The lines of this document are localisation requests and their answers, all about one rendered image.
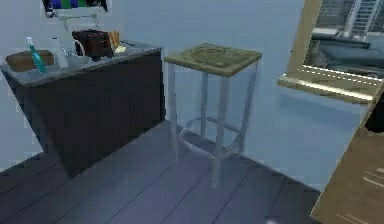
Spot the orange bread slice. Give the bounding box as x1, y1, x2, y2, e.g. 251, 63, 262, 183
108, 30, 121, 50

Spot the tan-topped stool with grey legs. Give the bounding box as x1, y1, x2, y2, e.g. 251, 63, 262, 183
163, 42, 263, 190

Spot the dark cabinet with grey worktop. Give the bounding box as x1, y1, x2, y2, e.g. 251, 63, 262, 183
0, 39, 167, 179

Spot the teal bottle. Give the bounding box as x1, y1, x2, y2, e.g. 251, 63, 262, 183
26, 36, 48, 74

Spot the colourful framed picture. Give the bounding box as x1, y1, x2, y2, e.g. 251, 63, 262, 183
40, 0, 110, 18

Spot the dark red toaster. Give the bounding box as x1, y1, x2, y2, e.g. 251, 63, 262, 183
71, 29, 115, 62

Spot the brown wooden furniture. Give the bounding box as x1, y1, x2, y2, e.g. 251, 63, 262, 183
309, 79, 384, 224

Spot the grey tap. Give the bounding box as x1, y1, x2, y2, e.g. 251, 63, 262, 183
59, 13, 101, 33

